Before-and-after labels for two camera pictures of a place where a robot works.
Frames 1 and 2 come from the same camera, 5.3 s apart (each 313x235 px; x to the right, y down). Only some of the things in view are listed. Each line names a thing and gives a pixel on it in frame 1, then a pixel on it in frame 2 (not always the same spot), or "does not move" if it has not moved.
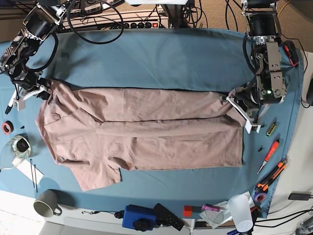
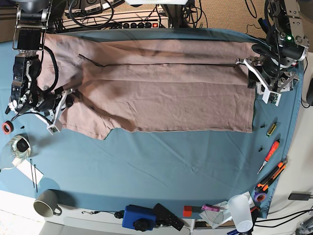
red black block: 188,211 does not move
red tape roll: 8,127 does not move
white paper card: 28,169 does not move
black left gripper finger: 222,98 to 251,83
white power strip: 109,19 does not move
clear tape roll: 20,147 does not move
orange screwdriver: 270,154 does not move
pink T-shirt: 99,131 to 150,82
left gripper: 27,79 to 48,100
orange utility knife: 263,185 does not move
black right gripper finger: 43,82 to 58,90
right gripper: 251,97 to 276,75
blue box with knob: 139,218 does not move
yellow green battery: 272,129 does not move
